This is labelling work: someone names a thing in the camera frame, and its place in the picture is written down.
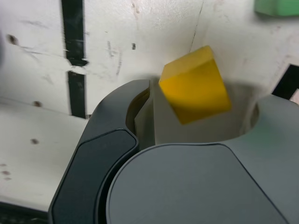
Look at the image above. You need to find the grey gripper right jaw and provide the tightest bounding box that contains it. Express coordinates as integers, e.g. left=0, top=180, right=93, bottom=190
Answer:
left=104, top=94, right=299, bottom=224

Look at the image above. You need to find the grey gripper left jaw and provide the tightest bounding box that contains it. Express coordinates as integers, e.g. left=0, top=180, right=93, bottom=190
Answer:
left=48, top=78, right=157, bottom=224

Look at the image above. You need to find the yellow cube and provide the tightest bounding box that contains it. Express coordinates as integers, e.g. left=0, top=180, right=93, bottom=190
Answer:
left=158, top=45, right=233, bottom=126

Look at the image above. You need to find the green cube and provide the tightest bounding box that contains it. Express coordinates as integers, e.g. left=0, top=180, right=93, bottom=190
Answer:
left=254, top=0, right=299, bottom=17

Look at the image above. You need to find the black tape square outline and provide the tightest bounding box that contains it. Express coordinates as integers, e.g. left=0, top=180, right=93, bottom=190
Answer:
left=271, top=64, right=299, bottom=102

